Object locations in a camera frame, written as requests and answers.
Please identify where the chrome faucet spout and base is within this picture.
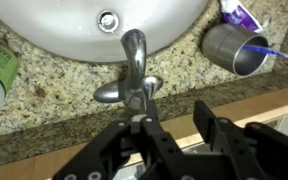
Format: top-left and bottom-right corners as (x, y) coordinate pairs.
(93, 28), (152, 111)

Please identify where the wood framed wall mirror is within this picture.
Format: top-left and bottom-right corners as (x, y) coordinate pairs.
(0, 85), (288, 180)

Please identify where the blue and white toothbrush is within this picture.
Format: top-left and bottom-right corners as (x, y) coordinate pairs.
(241, 44), (288, 62)

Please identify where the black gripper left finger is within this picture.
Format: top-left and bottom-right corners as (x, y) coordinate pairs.
(52, 99), (199, 180)

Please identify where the stainless steel cup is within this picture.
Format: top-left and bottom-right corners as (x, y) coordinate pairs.
(201, 23), (270, 79)

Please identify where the chrome faucet lever handle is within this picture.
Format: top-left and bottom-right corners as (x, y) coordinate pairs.
(142, 75), (165, 101)

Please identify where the chrome sink overflow ring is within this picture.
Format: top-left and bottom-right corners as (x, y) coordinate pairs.
(96, 9), (120, 34)

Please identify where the purple white toothpaste tube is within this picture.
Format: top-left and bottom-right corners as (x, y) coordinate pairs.
(219, 0), (266, 34)

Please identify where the white oval sink basin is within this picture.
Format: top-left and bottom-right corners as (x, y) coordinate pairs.
(0, 0), (209, 63)

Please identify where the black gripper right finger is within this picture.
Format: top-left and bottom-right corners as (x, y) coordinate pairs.
(192, 99), (288, 180)

